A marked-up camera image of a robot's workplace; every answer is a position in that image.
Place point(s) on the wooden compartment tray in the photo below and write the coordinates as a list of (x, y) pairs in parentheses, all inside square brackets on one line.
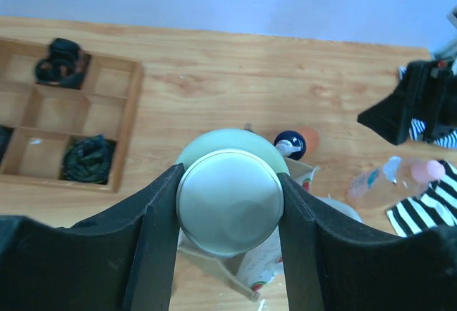
[(39, 123)]

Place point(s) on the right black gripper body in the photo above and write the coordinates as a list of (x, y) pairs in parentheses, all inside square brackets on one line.
[(422, 107)]

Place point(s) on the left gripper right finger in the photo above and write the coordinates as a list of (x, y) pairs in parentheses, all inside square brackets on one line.
[(333, 262)]

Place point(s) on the orange spray bottle back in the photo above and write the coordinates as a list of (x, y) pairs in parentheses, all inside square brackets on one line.
[(296, 144)]

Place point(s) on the clear bottle pink cap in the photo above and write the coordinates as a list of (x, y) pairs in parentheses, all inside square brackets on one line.
[(395, 180)]

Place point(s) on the black white striped cloth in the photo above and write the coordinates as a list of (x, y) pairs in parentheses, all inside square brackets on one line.
[(436, 206)]

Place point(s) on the dark green rolled belt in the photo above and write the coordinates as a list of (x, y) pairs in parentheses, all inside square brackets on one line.
[(89, 160)]

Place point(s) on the canvas tote bag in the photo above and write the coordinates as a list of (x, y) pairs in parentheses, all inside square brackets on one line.
[(248, 272)]

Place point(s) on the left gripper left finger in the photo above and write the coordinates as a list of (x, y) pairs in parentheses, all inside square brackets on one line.
[(122, 258)]

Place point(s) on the small black rolled belt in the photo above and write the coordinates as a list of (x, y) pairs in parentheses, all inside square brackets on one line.
[(65, 65)]

